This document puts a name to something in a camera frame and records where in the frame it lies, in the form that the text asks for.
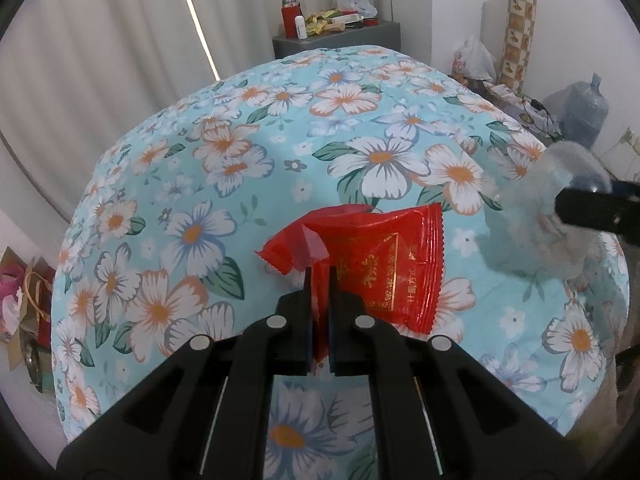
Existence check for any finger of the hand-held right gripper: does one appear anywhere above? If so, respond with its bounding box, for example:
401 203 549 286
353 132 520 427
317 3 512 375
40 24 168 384
555 187 640 248

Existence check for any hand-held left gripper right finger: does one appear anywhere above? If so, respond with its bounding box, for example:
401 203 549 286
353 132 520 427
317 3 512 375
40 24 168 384
327 265 586 480

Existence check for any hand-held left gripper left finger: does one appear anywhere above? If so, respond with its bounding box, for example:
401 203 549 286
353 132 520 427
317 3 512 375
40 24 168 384
56 265 316 480

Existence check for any red foil wrapper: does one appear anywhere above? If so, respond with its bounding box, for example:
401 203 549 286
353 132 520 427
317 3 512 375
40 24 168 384
255 203 445 375

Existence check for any blue water jug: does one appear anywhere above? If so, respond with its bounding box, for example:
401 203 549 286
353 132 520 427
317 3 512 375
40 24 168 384
560 72 610 148

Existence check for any pile of white packaging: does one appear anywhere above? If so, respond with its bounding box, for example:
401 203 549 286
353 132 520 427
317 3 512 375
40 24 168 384
482 82 563 138

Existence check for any rolled floral mat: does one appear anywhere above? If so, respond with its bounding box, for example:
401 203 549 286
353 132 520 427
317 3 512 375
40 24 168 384
501 0 540 95

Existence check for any white plastic bag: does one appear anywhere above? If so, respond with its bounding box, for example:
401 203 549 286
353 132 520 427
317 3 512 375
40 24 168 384
451 35 497 82

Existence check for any floral blue tablecloth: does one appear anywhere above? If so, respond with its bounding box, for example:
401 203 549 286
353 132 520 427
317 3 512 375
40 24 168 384
52 45 631 480

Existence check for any grey board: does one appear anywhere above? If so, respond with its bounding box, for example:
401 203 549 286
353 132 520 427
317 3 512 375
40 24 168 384
481 0 511 83

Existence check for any red gift bag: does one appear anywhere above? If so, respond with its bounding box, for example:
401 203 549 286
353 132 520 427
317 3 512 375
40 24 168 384
37 265 57 348

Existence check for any grey cabinet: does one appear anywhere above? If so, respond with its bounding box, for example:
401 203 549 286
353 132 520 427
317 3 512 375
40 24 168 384
272 21 403 61

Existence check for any pink crumpled paper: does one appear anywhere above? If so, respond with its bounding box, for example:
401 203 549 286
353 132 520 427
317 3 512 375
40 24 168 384
0 270 26 336

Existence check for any pile of snack packets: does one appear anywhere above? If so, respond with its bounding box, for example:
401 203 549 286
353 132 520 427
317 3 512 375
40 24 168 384
306 9 366 36

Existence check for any brown paper gift bag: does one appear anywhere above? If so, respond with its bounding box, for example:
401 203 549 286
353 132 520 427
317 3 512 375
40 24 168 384
0 246 56 321

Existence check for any red thermos flask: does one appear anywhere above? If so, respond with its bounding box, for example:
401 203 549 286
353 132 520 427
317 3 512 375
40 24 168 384
281 0 301 38

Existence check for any white curtain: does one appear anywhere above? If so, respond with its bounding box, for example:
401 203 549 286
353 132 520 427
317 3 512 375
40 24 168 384
0 0 433 221

